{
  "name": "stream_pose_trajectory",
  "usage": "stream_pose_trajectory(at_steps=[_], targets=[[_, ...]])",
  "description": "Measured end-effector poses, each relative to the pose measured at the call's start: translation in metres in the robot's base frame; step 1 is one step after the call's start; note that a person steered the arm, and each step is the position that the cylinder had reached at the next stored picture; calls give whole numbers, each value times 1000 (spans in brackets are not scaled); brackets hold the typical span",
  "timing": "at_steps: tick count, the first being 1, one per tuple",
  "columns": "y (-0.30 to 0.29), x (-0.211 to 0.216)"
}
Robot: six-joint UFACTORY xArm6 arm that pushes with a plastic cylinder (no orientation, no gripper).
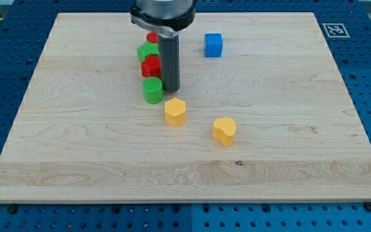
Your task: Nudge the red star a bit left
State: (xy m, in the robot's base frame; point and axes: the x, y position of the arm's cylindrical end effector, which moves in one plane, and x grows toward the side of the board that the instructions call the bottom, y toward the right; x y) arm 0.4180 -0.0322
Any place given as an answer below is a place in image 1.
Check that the yellow heart block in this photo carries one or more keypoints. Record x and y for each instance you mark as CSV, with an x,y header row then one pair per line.
x,y
224,130

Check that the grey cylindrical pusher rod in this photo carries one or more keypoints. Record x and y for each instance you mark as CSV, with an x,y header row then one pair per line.
x,y
169,62

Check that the green star block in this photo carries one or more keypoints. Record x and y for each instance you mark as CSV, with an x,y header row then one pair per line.
x,y
146,49

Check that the light wooden board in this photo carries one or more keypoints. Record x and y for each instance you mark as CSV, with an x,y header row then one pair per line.
x,y
85,135

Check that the blue cube block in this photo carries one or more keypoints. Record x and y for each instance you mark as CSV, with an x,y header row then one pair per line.
x,y
213,45

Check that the white fiducial marker tag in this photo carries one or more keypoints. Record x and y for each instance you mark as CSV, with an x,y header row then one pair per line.
x,y
335,30

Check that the green cylinder block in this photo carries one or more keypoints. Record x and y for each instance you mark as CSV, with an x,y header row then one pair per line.
x,y
153,90

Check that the yellow hexagon block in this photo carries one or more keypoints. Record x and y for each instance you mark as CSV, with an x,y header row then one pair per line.
x,y
175,112

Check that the red star block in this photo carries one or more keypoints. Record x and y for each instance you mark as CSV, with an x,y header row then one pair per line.
x,y
150,67

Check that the red round block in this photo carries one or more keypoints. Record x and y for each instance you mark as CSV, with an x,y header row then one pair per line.
x,y
152,37

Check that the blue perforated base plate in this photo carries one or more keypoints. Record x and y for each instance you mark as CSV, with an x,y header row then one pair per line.
x,y
23,33

